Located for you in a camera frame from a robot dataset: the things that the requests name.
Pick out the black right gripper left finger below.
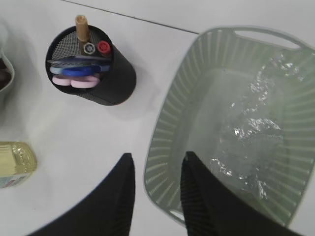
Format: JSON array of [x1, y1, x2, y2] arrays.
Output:
[[32, 153, 135, 236]]

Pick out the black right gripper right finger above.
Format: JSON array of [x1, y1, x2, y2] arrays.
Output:
[[180, 151, 297, 236]]

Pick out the clear plastic sheet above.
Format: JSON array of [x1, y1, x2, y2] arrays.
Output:
[[209, 51, 303, 199]]

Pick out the yellow oil bottle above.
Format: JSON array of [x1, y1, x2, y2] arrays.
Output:
[[0, 142, 37, 189]]

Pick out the pink safety scissors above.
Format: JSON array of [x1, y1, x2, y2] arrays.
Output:
[[52, 75, 100, 89]]

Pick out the blue safety scissors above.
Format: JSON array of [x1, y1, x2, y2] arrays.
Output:
[[50, 65, 110, 77]]

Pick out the silver glitter pen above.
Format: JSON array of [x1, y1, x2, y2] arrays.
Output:
[[83, 42, 95, 55]]

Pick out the red glitter pen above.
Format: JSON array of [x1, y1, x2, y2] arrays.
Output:
[[97, 40, 111, 57]]

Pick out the purple artificial grape bunch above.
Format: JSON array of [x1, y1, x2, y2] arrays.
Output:
[[0, 58, 12, 90]]

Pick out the gold glitter pen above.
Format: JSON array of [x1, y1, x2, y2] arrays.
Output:
[[75, 15, 90, 42]]

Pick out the clear plastic ruler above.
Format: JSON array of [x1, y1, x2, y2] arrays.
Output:
[[47, 55, 112, 64]]

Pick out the green plastic woven basket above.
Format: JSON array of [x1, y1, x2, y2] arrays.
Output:
[[144, 26, 315, 227]]

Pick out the black mesh pen holder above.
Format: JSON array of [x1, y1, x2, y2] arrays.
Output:
[[45, 25, 136, 106]]

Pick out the green wavy plastic plate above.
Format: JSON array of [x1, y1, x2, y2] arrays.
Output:
[[0, 22, 16, 106]]

